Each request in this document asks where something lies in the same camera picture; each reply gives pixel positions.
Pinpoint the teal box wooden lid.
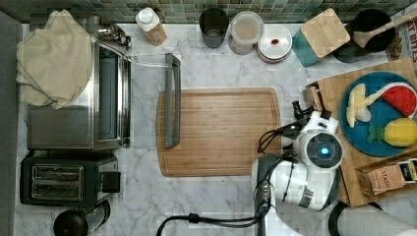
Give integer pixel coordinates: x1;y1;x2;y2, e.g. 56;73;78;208
292;8;350;68

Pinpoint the black two-slot toaster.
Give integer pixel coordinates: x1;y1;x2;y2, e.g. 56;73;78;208
20;152;121;207

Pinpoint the blue yellow tea packet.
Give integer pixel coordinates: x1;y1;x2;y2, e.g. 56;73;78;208
398;159;416;184

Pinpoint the white cap brown bottle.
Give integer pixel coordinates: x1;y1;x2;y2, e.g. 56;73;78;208
136;7;167;46

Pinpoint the clear plastic jar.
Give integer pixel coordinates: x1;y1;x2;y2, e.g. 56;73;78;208
228;11;264;55

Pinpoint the toy watermelon slice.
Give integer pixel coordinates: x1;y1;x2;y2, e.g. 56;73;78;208
378;82;417;118

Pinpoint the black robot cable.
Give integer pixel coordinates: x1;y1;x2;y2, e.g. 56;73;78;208
155;121;303;236

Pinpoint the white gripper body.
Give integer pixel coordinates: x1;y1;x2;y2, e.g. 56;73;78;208
300;111;339;135

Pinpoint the toy pineapple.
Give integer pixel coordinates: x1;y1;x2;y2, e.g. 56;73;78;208
367;118;417;148

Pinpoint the beige folded cloth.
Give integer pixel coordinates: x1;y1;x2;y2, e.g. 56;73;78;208
16;10;93;109

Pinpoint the wooden drawer cabinet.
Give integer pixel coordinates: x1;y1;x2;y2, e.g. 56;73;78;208
317;58;416;207

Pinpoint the wooden drawer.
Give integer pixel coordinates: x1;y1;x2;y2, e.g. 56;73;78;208
304;82;326;111

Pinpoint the wooden spoon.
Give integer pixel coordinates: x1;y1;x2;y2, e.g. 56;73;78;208
353;9;417;48

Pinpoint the toy banana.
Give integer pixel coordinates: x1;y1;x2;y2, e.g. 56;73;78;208
346;84;381;128

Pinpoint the brown tea box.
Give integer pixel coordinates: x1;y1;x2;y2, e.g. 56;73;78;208
361;165;406;196

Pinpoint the paper towel roll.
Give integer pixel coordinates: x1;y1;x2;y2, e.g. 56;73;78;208
328;202;417;236

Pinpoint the stainless toaster oven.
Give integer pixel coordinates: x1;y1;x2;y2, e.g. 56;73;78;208
28;16;181;150

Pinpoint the white bowl with red spot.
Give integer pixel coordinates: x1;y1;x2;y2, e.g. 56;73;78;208
257;25;292;64

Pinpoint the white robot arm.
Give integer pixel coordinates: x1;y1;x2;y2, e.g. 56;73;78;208
252;101;344;236

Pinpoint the blue plate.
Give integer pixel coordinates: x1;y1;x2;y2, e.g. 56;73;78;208
339;72;416;157

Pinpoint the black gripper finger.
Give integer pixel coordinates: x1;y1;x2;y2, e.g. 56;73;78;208
292;101;304;120
304;105;315;117

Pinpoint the black utensil pot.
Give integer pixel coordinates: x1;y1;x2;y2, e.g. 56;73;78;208
331;8;396;64

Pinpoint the dark grey cup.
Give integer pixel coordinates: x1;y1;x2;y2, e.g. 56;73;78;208
199;8;229;48

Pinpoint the bamboo cutting board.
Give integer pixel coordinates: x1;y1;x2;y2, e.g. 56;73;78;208
155;88;280;177

